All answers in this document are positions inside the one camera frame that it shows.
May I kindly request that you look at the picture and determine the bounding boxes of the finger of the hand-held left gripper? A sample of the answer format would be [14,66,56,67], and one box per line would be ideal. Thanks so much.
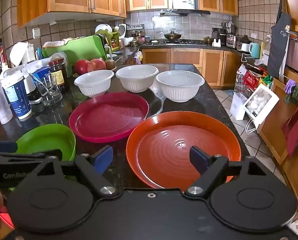
[0,149,63,162]
[0,141,18,153]

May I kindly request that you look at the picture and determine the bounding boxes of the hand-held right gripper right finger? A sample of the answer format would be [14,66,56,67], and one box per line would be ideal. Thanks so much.
[185,145,273,197]

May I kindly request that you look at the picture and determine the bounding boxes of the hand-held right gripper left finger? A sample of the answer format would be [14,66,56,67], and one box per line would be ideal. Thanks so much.
[33,145,119,197]

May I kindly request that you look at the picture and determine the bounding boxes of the green plastic plate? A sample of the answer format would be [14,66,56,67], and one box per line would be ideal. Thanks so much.
[13,124,76,178]

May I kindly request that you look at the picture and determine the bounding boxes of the orange plastic plate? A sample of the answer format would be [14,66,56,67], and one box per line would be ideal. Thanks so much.
[126,111,241,189]

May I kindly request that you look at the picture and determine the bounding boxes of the pink plastic plate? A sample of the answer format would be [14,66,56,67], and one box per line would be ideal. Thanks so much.
[69,92,149,143]

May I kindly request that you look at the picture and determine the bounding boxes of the white ribbed plastic bowl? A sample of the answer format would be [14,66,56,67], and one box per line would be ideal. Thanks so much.
[116,65,159,93]
[156,70,205,103]
[74,70,114,98]

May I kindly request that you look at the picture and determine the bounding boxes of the purple tumbler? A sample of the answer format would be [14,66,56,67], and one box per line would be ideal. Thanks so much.
[0,70,13,125]

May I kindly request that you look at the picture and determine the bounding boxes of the blue and white paper cup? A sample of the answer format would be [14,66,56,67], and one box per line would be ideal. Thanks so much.
[0,70,33,121]

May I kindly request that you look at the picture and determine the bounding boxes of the glass beaker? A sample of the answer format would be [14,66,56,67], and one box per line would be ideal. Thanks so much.
[35,75,62,107]

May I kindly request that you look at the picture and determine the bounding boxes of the white paper bag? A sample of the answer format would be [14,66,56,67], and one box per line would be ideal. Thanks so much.
[230,92,249,120]

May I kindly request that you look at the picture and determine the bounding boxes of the blue tissue pack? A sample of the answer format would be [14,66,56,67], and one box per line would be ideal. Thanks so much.
[30,66,52,85]

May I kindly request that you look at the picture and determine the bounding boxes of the dark sauce jar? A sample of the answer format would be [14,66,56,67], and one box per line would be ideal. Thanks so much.
[49,57,70,93]

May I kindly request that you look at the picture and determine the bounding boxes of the white windowed box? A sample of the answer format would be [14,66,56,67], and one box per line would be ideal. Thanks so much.
[243,83,280,128]

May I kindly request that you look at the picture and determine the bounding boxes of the beige fruit tray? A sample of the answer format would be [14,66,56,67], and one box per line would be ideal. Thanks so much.
[73,66,117,77]

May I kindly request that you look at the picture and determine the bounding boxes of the red apple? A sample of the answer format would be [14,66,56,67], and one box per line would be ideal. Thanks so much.
[75,59,91,75]
[87,58,106,73]

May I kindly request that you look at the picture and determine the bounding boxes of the red gift bag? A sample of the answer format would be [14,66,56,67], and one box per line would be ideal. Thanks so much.
[244,70,262,88]

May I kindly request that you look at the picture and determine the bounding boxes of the red hanging cloth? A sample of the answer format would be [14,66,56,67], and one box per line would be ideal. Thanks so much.
[281,95,298,157]

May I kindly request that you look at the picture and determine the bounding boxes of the wooden base cabinets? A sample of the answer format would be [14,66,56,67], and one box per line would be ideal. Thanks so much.
[141,47,242,88]

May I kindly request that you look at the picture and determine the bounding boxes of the green cutting board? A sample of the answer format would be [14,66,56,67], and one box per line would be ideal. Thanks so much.
[42,35,107,62]

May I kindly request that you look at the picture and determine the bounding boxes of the white cloth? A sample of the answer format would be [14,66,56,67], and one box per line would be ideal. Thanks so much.
[43,37,72,48]

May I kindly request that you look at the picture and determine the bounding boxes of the gas stove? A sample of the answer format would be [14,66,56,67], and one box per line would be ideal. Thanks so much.
[151,39,207,46]

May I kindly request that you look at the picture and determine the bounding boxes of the purple rubber glove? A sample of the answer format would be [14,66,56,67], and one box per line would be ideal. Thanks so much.
[284,79,296,93]

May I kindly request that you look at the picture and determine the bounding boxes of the green dish rack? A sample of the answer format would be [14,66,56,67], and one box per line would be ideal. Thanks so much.
[95,29,121,53]

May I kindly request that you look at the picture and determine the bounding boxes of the teal kettle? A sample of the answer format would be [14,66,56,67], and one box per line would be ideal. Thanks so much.
[249,42,261,59]

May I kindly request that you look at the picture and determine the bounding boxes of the wok with lid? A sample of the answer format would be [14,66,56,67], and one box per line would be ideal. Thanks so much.
[164,31,182,43]

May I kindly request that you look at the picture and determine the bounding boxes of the black coffee machine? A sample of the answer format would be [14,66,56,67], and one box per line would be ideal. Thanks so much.
[212,27,228,46]

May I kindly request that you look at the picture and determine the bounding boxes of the dark apron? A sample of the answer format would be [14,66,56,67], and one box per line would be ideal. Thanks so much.
[267,0,291,79]

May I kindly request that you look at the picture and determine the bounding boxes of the black range hood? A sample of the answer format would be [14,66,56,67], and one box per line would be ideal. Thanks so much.
[160,9,211,17]

